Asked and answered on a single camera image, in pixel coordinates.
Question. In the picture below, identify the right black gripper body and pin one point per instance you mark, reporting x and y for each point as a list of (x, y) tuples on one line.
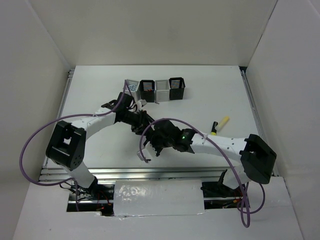
[(158, 142)]

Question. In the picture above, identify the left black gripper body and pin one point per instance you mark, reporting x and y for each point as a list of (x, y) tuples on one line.
[(136, 120)]

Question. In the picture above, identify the blue patterned tape roll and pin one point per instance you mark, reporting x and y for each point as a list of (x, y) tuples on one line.
[(132, 87)]

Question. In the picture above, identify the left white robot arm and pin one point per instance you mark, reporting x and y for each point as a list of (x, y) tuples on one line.
[(67, 144)]

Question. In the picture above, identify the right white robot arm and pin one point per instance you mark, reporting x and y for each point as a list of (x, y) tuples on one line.
[(255, 157)]

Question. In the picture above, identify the black slotted container left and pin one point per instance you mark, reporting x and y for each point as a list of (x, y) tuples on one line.
[(148, 96)]

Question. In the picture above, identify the black slotted container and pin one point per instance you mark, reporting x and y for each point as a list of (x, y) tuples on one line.
[(148, 96), (176, 88)]

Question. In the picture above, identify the silver slotted container left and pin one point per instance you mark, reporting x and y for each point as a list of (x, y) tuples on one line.
[(135, 94)]

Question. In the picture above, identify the silver slotted container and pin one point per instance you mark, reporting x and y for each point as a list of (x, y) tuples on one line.
[(135, 94), (162, 91)]

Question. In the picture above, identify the silver slotted container right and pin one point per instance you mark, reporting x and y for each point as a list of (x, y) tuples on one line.
[(162, 91)]

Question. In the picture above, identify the black slotted container right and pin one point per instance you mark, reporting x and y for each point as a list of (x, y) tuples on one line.
[(176, 88)]

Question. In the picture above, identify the black yellow highlighter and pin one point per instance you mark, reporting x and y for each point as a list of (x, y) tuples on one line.
[(213, 129)]

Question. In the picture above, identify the pale yellow highlighter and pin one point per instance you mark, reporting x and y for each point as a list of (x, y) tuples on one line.
[(222, 123)]

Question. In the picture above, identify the silver foil sheet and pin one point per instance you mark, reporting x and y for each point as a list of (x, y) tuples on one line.
[(158, 198)]

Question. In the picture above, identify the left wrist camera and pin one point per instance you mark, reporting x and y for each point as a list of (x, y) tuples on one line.
[(141, 103)]

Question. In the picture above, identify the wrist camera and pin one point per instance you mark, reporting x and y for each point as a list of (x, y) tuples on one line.
[(146, 154), (141, 103)]

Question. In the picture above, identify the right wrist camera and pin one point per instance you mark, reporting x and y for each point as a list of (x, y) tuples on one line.
[(146, 154)]

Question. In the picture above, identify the aluminium rail frame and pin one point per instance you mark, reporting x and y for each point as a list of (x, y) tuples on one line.
[(214, 192)]

